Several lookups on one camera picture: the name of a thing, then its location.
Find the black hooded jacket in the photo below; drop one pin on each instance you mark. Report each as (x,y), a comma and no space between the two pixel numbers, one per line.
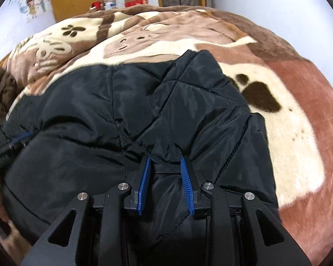
(100,110)

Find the brown printed blanket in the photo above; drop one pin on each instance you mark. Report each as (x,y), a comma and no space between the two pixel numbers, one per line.
(294,122)

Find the wooden wardrobe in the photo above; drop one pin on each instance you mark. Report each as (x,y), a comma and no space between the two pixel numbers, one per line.
(72,0)

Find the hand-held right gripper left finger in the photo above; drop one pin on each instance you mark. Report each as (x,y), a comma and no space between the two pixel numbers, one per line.
(143,188)

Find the wall poster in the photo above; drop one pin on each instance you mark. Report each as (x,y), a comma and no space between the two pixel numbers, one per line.
(30,2)

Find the small red box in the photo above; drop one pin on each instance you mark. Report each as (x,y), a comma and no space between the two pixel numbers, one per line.
(97,5)

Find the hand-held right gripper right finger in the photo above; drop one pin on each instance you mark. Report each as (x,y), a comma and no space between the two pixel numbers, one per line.
(187,188)

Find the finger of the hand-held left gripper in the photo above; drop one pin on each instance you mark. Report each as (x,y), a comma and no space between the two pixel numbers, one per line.
(20,139)

